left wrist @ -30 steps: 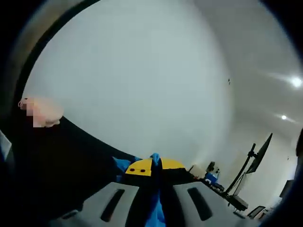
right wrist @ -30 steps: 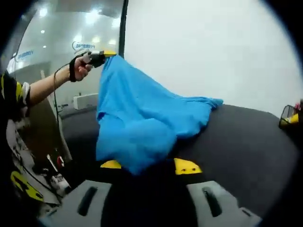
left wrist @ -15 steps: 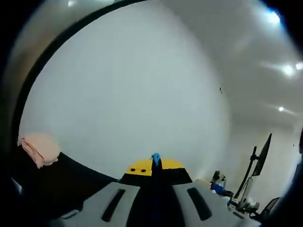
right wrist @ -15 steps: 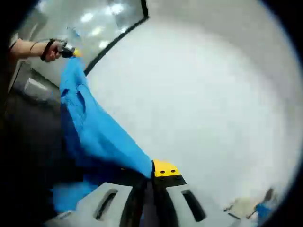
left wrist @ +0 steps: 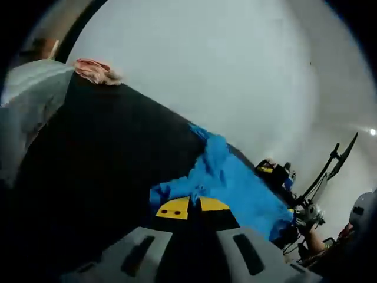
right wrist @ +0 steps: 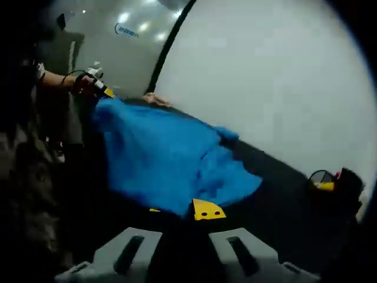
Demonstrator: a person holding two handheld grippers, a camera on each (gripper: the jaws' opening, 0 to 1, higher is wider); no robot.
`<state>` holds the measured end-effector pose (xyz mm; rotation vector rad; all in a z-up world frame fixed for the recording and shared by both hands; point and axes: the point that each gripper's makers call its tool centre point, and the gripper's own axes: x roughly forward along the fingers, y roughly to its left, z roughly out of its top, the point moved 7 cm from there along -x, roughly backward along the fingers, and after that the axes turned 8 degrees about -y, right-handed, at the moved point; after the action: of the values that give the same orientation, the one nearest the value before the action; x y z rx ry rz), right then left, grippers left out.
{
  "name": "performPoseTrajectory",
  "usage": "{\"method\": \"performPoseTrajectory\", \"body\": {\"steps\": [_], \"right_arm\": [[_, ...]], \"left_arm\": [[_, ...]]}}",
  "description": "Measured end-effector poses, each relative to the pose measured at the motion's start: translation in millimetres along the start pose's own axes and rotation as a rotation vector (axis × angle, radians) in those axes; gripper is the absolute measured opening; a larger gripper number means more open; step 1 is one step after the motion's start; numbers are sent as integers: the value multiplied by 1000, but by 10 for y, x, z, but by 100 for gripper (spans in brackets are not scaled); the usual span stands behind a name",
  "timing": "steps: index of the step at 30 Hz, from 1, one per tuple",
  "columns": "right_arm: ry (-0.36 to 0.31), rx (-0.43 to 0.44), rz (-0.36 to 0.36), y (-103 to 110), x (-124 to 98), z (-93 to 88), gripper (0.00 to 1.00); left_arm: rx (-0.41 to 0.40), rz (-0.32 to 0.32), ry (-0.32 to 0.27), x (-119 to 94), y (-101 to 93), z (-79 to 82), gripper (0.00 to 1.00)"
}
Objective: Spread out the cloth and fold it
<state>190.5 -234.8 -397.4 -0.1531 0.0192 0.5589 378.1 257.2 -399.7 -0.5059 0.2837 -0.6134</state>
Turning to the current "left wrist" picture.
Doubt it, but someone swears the black and yellow device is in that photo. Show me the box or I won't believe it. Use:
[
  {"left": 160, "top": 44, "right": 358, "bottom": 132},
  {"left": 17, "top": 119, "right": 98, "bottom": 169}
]
[{"left": 254, "top": 159, "right": 291, "bottom": 190}]

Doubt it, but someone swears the grey chest-worn device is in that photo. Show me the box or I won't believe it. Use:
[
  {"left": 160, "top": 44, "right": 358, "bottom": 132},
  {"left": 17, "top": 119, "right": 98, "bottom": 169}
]
[{"left": 350, "top": 191, "right": 377, "bottom": 234}]

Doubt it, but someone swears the blue cloth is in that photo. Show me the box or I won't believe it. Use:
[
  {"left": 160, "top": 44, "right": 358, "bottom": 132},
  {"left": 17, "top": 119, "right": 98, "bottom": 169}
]
[{"left": 149, "top": 123, "right": 296, "bottom": 243}]

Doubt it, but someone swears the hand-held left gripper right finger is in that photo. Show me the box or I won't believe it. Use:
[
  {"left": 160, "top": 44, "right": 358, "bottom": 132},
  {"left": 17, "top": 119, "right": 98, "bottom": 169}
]
[{"left": 200, "top": 196, "right": 323, "bottom": 283}]

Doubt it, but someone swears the blue and white bottle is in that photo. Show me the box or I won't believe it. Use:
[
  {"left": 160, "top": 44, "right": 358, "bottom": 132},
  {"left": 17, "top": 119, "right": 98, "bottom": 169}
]
[{"left": 282, "top": 169, "right": 297, "bottom": 191}]

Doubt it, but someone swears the glass partition with black frame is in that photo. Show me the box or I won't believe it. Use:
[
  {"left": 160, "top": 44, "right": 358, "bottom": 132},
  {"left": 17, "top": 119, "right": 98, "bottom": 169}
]
[{"left": 5, "top": 0, "right": 104, "bottom": 183}]

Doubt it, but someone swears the pink folded cloth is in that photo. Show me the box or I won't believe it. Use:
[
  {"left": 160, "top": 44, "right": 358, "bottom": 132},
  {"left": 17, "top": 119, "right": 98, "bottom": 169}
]
[{"left": 73, "top": 58, "right": 123, "bottom": 87}]

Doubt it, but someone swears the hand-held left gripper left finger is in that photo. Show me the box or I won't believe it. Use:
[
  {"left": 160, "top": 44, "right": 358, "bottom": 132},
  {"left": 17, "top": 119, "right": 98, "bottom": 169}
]
[{"left": 60, "top": 196, "right": 189, "bottom": 283}]

